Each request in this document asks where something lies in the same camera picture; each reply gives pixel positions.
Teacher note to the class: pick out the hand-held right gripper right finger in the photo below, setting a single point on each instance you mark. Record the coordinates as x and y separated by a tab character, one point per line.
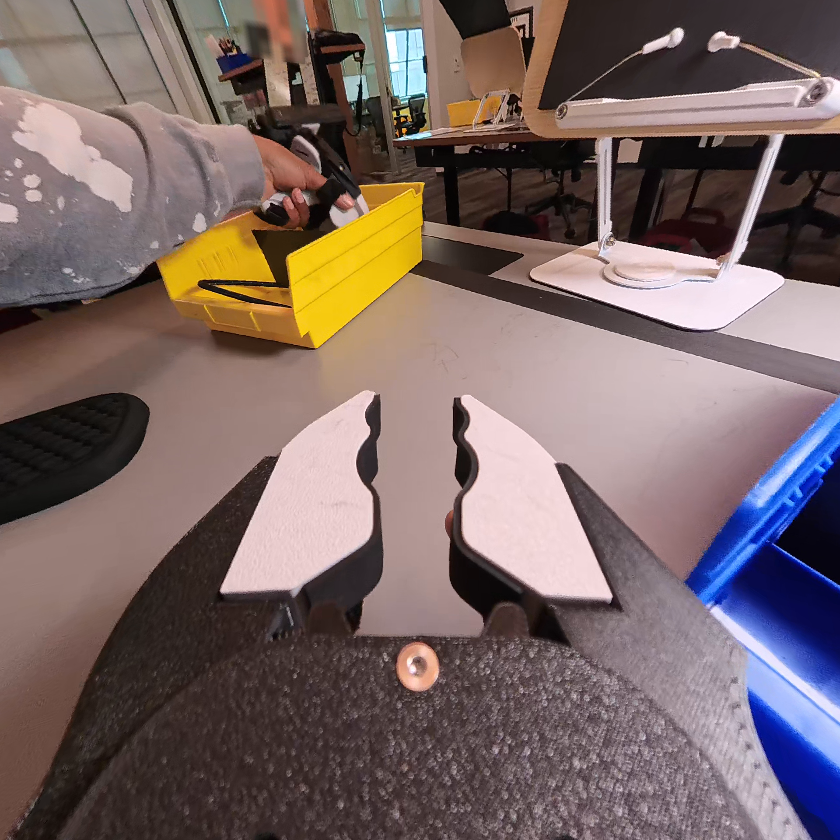
525	518

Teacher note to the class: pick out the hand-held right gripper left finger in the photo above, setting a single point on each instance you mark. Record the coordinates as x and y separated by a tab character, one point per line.
308	512

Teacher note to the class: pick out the yellow plastic bin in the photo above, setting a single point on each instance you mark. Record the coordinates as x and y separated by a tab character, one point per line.
459	111
354	262

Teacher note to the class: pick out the blue plastic bin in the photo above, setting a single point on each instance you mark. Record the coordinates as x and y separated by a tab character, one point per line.
787	590

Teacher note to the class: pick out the person's left forearm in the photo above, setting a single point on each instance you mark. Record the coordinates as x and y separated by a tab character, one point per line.
98	216

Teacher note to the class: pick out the person's right hand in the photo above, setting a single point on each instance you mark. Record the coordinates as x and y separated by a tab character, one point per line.
449	523

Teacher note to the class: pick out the black and yellow office chair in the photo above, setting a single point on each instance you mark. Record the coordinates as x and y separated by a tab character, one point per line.
410	113

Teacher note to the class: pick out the black bin divider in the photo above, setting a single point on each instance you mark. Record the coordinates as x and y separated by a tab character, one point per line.
282	253

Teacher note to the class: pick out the wooden desk with black legs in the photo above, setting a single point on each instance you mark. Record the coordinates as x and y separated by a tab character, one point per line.
446	136

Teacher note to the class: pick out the black equipment stand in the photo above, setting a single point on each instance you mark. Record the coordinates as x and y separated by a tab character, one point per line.
334	46

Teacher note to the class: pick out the white tablet stand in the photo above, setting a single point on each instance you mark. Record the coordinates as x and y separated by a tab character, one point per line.
695	295
489	113

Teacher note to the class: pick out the red shopping basket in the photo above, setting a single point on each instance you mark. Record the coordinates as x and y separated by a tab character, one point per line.
695	233

